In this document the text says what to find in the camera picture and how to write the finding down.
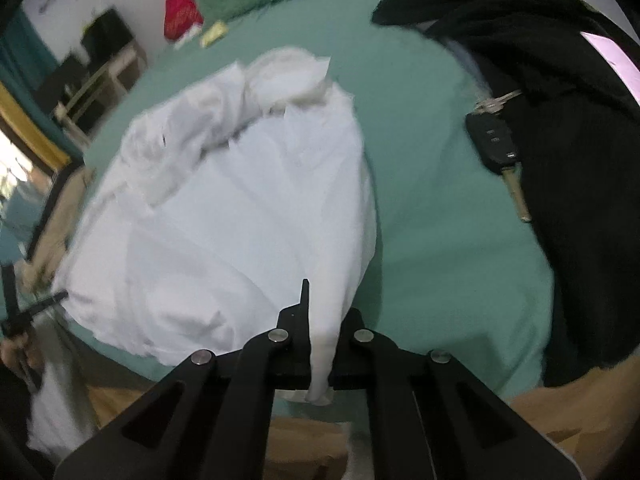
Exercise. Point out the cream wooden desk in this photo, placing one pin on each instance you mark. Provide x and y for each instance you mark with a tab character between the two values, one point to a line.
108	85

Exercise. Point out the black car key fob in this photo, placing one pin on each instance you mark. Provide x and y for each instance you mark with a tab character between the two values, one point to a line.
492	139

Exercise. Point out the white hooded zip jacket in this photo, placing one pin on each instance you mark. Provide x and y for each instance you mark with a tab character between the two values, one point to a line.
220	204

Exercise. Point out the lit smartphone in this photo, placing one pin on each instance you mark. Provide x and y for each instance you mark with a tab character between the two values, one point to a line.
621	63

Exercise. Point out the black computer monitor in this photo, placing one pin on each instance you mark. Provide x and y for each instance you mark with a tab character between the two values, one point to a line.
61	84

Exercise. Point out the teal curtain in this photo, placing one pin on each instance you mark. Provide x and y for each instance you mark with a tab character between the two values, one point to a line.
26	62

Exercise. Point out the black clothes pile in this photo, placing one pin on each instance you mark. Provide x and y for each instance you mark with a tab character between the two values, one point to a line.
575	124

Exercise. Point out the yellow plastic packet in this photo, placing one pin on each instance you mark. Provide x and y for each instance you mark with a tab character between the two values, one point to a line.
214	33

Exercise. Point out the beige folded trousers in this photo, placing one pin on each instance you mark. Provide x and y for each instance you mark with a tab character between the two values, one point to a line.
48	245

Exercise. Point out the yellow curtain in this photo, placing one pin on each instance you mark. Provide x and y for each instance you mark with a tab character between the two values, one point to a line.
37	146

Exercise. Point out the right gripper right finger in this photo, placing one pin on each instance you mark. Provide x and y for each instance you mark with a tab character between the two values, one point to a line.
432	418

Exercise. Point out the silver house keys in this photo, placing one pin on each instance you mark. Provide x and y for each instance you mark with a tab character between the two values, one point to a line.
494	105

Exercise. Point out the black speaker box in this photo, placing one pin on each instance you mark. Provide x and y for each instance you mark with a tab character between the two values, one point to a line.
105	37

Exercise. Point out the person's left hand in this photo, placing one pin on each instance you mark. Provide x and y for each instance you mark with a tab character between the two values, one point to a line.
22	355

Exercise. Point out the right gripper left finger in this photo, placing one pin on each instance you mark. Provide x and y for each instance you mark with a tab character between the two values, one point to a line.
209	417

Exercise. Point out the green bed sheet mattress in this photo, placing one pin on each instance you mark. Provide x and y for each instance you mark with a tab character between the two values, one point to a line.
455	269

